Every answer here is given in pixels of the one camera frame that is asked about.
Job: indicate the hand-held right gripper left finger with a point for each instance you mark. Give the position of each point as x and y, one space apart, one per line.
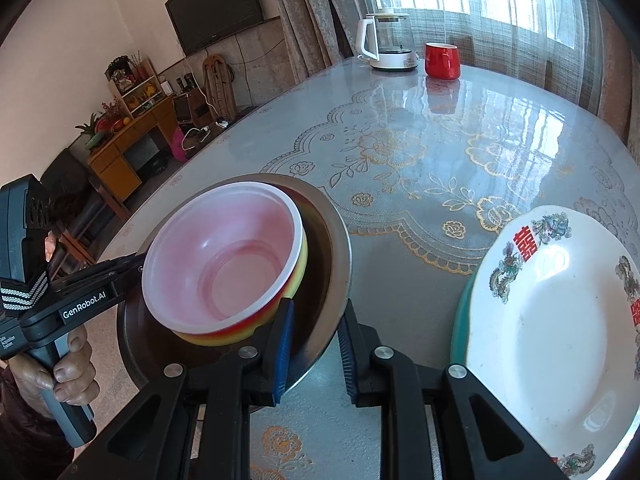
284 355

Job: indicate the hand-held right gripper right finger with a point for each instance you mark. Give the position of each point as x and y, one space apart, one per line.
347 360

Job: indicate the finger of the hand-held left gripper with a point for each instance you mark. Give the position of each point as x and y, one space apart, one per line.
110 267

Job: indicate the stainless steel bowl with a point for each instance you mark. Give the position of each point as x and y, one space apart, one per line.
325 300

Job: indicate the yellow plastic bowl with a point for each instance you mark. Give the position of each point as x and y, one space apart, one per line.
220 338

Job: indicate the red plastic bowl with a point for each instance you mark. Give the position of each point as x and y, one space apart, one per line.
225 260

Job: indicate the teal plastic plate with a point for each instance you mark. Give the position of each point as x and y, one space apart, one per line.
459 330

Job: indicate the white plate with red print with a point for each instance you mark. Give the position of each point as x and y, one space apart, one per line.
550 335

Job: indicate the person's left hand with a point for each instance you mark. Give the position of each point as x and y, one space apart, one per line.
75 375

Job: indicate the dark armchair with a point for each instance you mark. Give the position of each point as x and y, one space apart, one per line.
70 180

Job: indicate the wooden cabinet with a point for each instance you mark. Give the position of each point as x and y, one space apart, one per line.
115 165

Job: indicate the pink bag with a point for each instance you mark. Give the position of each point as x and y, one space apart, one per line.
179 147

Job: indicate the black electronic box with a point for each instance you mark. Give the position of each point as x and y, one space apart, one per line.
182 110

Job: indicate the wooden shelf with ornaments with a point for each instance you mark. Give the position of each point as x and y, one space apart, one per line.
147 67

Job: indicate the white electric glass kettle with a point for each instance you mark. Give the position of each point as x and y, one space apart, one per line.
395 60

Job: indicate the red mug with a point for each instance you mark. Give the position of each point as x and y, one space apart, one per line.
442 62

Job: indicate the beige patterned curtain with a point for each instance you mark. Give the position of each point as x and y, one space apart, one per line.
617 85
310 20

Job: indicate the wooden chair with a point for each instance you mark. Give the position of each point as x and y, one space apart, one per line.
462 50
550 75

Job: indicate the white sheer curtain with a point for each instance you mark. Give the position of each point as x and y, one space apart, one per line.
500 45

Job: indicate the black wall television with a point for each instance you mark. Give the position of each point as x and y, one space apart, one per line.
215 5

